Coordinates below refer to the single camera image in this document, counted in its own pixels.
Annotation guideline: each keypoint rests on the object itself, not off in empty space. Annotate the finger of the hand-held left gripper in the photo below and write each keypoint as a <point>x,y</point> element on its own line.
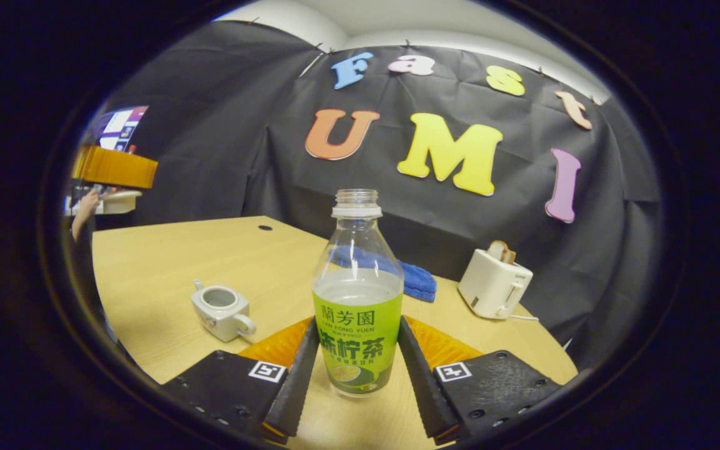
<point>113,167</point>

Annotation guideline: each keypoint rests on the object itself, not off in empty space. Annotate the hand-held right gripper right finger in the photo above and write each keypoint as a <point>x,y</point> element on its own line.
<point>419,381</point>

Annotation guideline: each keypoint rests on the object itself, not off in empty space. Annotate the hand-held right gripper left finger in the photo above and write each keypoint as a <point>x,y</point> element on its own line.
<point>300,381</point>

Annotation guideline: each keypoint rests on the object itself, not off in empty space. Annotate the green label water bottle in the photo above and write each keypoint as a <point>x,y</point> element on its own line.
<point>357,337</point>

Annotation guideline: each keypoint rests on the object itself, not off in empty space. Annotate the white floral teacup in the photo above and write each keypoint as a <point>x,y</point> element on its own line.
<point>222,319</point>

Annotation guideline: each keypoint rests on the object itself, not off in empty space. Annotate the white side table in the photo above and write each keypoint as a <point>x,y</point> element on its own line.
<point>121,201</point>

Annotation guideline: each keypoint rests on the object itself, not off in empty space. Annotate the computer monitor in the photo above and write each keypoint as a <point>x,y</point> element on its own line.
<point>119,128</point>

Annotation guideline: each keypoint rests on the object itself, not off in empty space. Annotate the blue towel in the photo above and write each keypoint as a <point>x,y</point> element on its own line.
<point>419,281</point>

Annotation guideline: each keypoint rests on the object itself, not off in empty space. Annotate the black backdrop cloth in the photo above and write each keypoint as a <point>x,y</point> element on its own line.
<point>222,137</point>

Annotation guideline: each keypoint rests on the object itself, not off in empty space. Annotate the white toaster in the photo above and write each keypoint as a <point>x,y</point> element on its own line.
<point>491,287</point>

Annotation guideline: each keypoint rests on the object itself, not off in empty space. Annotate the toast slice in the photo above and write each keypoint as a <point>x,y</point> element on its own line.
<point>501,251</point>

